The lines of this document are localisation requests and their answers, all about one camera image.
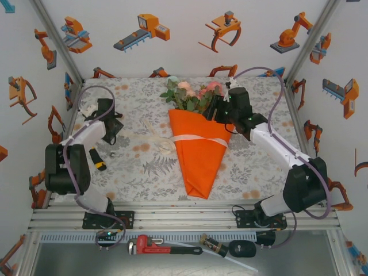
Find cream ribbon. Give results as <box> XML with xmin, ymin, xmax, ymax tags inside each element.
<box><xmin>142</xmin><ymin>118</ymin><xmax>229</xmax><ymax>153</ymax></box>

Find pink cream rose spray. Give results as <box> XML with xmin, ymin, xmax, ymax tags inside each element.
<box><xmin>177</xmin><ymin>80</ymin><xmax>202</xmax><ymax>113</ymax></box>

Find pale blue artificial flower stem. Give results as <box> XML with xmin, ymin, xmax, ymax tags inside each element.
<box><xmin>159</xmin><ymin>75</ymin><xmax>185</xmax><ymax>112</ymax></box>

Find orange wrapping paper sheet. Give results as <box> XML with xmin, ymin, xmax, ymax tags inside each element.
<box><xmin>168</xmin><ymin>109</ymin><xmax>235</xmax><ymax>200</ymax></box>

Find grey floral tablecloth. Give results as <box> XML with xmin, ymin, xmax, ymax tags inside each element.
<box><xmin>54</xmin><ymin>76</ymin><xmax>313</xmax><ymax>202</ymax></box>

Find small circuit board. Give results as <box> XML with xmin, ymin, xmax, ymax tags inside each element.
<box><xmin>95</xmin><ymin>229</ymin><xmax>119</xmax><ymax>240</ymax></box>

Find red pipe wrench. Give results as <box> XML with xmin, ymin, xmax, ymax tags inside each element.
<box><xmin>126</xmin><ymin>234</ymin><xmax>204</xmax><ymax>256</ymax></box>

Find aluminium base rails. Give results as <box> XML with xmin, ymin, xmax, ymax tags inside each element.
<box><xmin>27</xmin><ymin>201</ymin><xmax>342</xmax><ymax>233</ymax></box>

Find grey metal shelf plate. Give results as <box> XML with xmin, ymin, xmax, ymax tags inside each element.
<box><xmin>30</xmin><ymin>240</ymin><xmax>336</xmax><ymax>276</ymax></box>

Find black brass cylinder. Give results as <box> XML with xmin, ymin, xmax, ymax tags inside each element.
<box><xmin>200</xmin><ymin>233</ymin><xmax>229</xmax><ymax>258</ymax></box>

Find black round connector cap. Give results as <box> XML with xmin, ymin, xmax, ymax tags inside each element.
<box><xmin>255</xmin><ymin>231</ymin><xmax>277</xmax><ymax>248</ymax></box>

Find black computer mouse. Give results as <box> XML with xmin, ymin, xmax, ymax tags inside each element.
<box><xmin>229</xmin><ymin>240</ymin><xmax>258</xmax><ymax>259</ymax></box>

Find white plastic strip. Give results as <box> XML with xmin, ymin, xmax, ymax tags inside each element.
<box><xmin>172</xmin><ymin>240</ymin><xmax>259</xmax><ymax>273</ymax></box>

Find aluminium side rail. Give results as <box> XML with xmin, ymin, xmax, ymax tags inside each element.
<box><xmin>43</xmin><ymin>80</ymin><xmax>86</xmax><ymax>209</ymax></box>
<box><xmin>281</xmin><ymin>79</ymin><xmax>327</xmax><ymax>202</ymax></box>

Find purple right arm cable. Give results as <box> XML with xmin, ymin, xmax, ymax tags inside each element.
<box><xmin>232</xmin><ymin>66</ymin><xmax>333</xmax><ymax>251</ymax></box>

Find claw gripper wall sticker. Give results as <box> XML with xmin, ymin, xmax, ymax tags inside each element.
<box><xmin>7</xmin><ymin>76</ymin><xmax>38</xmax><ymax>126</ymax></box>
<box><xmin>198</xmin><ymin>10</ymin><xmax>243</xmax><ymax>53</ymax></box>

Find milling machine wall sticker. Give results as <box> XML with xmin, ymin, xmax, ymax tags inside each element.
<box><xmin>309</xmin><ymin>32</ymin><xmax>332</xmax><ymax>65</ymax></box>
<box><xmin>60</xmin><ymin>16</ymin><xmax>93</xmax><ymax>54</ymax></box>

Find aluminium frame post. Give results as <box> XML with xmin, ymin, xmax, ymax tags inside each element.
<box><xmin>283</xmin><ymin>0</ymin><xmax>342</xmax><ymax>84</ymax></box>
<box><xmin>28</xmin><ymin>0</ymin><xmax>85</xmax><ymax>84</ymax></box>

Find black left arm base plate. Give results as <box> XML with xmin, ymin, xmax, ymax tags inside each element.
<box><xmin>82</xmin><ymin>210</ymin><xmax>136</xmax><ymax>230</ymax></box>

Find conveyor belt wall sticker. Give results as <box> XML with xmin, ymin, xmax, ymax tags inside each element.
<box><xmin>321</xmin><ymin>78</ymin><xmax>360</xmax><ymax>120</ymax></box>
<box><xmin>113</xmin><ymin>13</ymin><xmax>171</xmax><ymax>53</ymax></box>

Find white slotted cable duct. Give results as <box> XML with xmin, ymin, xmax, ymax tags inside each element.
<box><xmin>39</xmin><ymin>232</ymin><xmax>258</xmax><ymax>243</ymax></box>

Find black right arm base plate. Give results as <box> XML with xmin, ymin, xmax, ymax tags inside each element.
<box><xmin>235</xmin><ymin>209</ymin><xmax>288</xmax><ymax>230</ymax></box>

